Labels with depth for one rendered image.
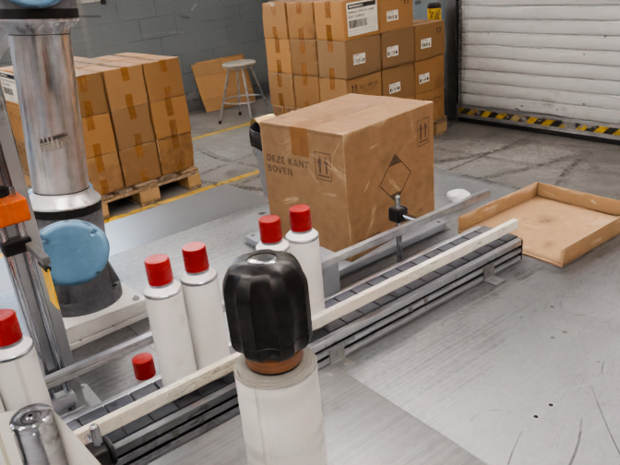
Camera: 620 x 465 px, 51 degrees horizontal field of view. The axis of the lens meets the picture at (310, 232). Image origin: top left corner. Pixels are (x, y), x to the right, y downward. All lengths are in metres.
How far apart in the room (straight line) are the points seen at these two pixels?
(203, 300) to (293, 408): 0.30
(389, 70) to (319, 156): 3.53
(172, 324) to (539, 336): 0.59
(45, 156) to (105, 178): 3.28
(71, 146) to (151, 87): 3.37
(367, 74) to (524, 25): 1.35
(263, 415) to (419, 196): 0.91
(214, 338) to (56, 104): 0.41
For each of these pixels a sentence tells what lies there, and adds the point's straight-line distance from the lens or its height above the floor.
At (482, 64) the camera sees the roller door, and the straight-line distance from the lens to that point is 5.60.
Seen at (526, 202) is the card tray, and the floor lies 0.83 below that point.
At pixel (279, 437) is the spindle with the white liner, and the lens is 0.67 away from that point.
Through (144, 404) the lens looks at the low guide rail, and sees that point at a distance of 0.91.
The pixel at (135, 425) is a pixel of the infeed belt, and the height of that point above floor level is 0.88.
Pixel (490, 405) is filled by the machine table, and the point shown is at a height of 0.83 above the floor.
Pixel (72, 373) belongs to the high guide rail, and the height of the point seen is 0.96.
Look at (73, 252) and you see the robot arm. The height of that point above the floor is 1.05.
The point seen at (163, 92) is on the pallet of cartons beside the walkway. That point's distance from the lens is 4.45.
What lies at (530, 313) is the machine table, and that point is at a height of 0.83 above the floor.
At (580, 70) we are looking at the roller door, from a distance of 5.17.
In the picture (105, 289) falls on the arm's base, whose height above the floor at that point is 0.90.
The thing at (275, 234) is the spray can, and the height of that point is 1.06.
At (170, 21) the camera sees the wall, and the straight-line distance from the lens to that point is 7.03.
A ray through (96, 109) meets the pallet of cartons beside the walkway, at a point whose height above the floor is 0.68.
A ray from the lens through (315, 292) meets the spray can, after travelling 1.02.
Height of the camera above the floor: 1.44
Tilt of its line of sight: 23 degrees down
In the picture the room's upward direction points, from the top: 5 degrees counter-clockwise
